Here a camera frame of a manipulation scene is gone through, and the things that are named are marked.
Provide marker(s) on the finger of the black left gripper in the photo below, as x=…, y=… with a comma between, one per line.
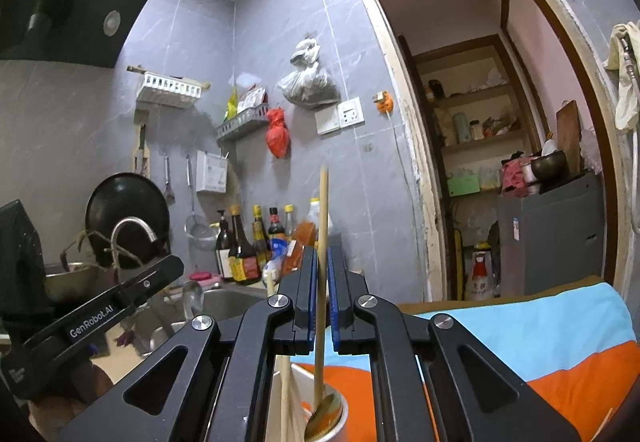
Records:
x=71, y=333

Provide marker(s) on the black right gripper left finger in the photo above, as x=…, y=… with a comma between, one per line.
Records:
x=212, y=380

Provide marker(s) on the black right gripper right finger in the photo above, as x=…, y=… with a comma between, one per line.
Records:
x=432, y=379

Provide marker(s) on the white utensil holder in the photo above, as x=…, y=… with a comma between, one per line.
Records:
x=297, y=384

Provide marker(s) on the brass spoon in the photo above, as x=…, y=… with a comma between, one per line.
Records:
x=325, y=418

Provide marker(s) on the wooden chopstick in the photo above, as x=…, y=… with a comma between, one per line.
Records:
x=321, y=289
x=284, y=396

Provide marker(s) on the small steel spoon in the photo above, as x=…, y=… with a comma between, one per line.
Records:
x=192, y=300

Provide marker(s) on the steel sink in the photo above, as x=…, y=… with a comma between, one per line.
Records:
x=220, y=303

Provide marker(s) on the steel faucet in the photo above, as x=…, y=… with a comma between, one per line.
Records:
x=133, y=242

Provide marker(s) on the red white bottle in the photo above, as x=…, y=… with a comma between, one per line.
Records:
x=480, y=284

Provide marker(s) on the striped colourful cloth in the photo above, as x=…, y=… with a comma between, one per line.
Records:
x=573, y=345

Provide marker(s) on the dark soy sauce bottle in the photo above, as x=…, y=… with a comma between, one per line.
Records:
x=245, y=268

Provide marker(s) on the black wok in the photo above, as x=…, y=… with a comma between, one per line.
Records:
x=121, y=196

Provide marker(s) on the steel strainer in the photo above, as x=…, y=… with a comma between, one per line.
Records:
x=199, y=233

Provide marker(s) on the grey cabinet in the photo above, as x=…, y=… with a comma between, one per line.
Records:
x=551, y=239

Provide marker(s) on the orange snack packet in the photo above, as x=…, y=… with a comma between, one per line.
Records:
x=303, y=236

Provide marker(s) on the green box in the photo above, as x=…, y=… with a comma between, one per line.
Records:
x=463, y=185

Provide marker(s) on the white hanging box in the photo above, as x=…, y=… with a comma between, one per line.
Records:
x=211, y=173

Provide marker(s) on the pink cloth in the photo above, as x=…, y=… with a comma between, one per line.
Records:
x=513, y=183

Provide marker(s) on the dark bowl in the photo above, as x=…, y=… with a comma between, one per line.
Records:
x=551, y=167

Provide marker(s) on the red plastic bag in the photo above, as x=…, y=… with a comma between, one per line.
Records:
x=277, y=135

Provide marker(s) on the wooden cutting board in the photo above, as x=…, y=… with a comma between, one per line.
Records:
x=568, y=139

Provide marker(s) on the grey hanging bag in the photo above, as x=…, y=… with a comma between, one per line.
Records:
x=309, y=85

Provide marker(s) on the black range hood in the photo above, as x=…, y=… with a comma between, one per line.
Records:
x=88, y=32

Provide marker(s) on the grey wall shelf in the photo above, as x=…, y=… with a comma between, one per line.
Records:
x=242, y=124

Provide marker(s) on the white wall basket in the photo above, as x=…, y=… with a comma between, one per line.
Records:
x=165, y=90

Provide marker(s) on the white wall socket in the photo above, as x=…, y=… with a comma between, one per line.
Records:
x=339, y=116

